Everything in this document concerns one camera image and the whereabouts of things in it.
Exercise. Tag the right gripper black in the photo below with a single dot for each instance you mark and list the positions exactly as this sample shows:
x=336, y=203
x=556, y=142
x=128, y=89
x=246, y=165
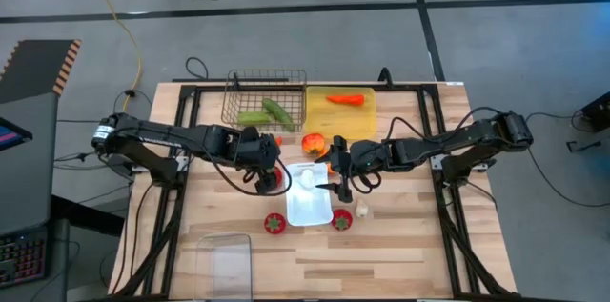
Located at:
x=364, y=156

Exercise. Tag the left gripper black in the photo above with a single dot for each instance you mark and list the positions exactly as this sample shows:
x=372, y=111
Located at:
x=259, y=154

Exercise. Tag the white garlic bulb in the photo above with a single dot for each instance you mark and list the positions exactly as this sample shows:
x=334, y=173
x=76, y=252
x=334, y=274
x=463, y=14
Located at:
x=307, y=177

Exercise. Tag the beige garlic bulb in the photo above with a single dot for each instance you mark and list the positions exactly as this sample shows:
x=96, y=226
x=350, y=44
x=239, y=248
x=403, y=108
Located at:
x=362, y=208

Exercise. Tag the dark green cucumber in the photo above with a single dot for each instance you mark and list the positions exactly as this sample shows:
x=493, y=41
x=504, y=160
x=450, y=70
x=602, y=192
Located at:
x=277, y=112

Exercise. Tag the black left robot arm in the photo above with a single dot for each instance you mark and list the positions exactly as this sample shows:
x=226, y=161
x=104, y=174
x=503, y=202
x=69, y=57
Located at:
x=157, y=133

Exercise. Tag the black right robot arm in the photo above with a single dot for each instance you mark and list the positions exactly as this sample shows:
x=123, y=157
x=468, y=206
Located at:
x=476, y=133

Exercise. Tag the white plastic bin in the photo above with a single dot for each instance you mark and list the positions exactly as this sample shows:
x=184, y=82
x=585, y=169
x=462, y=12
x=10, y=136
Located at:
x=307, y=207

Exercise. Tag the yellow cutting board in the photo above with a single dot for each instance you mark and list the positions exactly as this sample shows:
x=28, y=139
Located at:
x=338, y=121

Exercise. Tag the clear plastic bin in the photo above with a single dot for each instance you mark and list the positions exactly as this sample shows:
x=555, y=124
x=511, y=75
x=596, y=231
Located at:
x=224, y=268

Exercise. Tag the grey desk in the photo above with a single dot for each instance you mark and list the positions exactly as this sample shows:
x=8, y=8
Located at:
x=28, y=173

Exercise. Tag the backlit keyboard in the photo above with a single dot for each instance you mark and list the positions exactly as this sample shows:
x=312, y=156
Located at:
x=21, y=256

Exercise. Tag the monitor screen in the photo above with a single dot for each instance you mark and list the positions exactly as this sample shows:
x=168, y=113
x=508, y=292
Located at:
x=12, y=134

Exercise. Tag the large black mat striped edge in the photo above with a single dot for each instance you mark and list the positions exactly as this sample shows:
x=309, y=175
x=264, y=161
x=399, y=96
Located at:
x=33, y=68

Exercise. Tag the black equipment box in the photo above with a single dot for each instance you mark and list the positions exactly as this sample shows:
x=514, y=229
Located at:
x=598, y=111

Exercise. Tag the black aluminium table frame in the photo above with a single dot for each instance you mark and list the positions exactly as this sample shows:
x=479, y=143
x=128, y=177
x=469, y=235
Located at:
x=405, y=87

